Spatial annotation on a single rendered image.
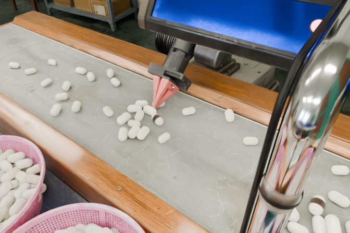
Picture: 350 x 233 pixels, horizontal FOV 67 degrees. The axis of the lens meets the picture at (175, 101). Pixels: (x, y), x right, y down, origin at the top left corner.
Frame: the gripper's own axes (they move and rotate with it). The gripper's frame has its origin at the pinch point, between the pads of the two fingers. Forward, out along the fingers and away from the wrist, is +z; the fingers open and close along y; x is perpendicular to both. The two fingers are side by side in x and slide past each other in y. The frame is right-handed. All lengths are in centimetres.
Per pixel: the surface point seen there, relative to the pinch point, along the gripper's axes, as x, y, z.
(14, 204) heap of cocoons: -21.2, -5.0, 27.8
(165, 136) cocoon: -4.0, 8.2, 5.5
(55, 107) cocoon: -9.5, -20.5, 11.4
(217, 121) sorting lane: 5.2, 14.7, -2.8
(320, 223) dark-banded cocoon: -5.3, 40.5, 6.5
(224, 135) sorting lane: 3.0, 18.2, -0.2
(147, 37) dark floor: 157, -140, -65
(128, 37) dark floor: 150, -158, -58
